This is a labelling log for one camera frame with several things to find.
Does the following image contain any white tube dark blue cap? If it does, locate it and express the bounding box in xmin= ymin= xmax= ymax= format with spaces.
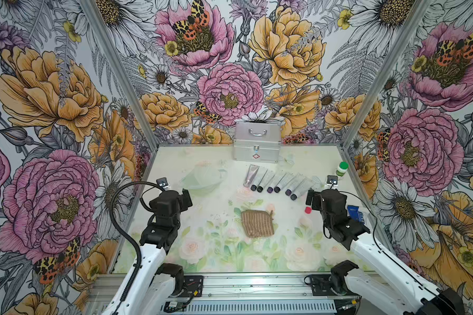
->
xmin=290 ymin=178 xmax=316 ymax=201

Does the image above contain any white tube purple cap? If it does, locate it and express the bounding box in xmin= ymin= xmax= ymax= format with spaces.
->
xmin=267 ymin=171 xmax=286 ymax=194
xmin=285 ymin=174 xmax=306 ymax=196

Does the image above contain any white tube black cap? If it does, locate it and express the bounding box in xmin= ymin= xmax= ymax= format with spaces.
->
xmin=274 ymin=173 xmax=296 ymax=193

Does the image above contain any white tube teal cap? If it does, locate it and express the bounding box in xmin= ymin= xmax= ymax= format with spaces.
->
xmin=250 ymin=167 xmax=268 ymax=191

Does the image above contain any brown striped towel cloth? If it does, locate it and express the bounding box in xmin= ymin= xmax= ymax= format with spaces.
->
xmin=240 ymin=210 xmax=275 ymax=238

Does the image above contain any purple metallic tube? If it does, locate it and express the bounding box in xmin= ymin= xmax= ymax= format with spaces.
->
xmin=243 ymin=165 xmax=260 ymax=188

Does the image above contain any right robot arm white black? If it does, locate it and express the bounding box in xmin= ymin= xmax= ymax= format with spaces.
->
xmin=306 ymin=177 xmax=465 ymax=314

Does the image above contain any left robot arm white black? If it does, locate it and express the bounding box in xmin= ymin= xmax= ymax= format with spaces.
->
xmin=102 ymin=177 xmax=193 ymax=314

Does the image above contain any white bottle green cap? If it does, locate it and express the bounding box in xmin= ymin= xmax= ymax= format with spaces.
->
xmin=336 ymin=161 xmax=348 ymax=177

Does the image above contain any blue white packet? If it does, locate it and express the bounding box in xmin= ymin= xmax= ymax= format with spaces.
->
xmin=347 ymin=205 xmax=365 ymax=224

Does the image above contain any silver aluminium first aid case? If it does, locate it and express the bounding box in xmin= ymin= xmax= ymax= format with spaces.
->
xmin=233 ymin=122 xmax=281 ymax=164

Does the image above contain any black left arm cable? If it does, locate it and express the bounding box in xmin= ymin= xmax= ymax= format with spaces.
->
xmin=108 ymin=180 xmax=166 ymax=315

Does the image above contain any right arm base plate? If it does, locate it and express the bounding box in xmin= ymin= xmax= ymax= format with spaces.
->
xmin=304 ymin=274 xmax=332 ymax=296

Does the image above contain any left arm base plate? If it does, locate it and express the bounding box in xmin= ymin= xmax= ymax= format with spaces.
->
xmin=179 ymin=274 xmax=204 ymax=298

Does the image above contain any aluminium front rail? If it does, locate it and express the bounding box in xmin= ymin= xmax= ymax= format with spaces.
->
xmin=87 ymin=271 xmax=363 ymax=302

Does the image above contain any white slotted cable duct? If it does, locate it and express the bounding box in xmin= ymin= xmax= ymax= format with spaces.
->
xmin=173 ymin=299 xmax=337 ymax=314

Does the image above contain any right aluminium corner post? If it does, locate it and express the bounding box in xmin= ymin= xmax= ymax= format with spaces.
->
xmin=340 ymin=0 xmax=434 ymax=150

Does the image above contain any aluminium corner post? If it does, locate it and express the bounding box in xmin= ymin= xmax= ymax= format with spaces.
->
xmin=340 ymin=0 xmax=434 ymax=150
xmin=76 ymin=0 xmax=160 ymax=152

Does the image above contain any left aluminium corner post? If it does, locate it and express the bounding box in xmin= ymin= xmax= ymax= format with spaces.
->
xmin=76 ymin=0 xmax=160 ymax=152

